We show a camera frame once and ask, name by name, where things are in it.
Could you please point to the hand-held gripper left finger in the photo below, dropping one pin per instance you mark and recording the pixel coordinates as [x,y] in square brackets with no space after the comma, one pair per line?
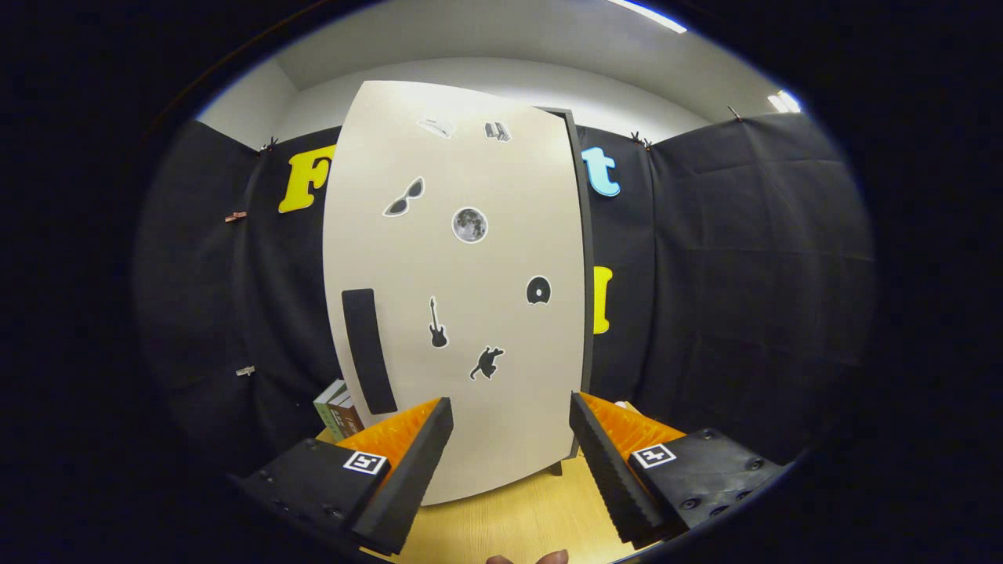
[411,478]

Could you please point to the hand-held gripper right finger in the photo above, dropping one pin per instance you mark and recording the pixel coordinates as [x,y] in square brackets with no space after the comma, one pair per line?
[607,478]

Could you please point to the green spine book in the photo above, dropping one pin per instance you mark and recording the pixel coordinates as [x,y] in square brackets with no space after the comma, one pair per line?
[329,409]

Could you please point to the grey cabinet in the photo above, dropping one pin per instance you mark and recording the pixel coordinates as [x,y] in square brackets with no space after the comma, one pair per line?
[588,274]

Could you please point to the black backdrop cloth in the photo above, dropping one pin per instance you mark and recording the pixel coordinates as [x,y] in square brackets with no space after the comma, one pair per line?
[744,274]

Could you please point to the black clip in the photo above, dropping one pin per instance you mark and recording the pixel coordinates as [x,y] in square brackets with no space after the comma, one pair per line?
[639,139]
[734,113]
[270,145]

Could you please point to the small ceiling light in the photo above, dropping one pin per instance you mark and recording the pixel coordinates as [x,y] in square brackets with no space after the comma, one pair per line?
[783,102]

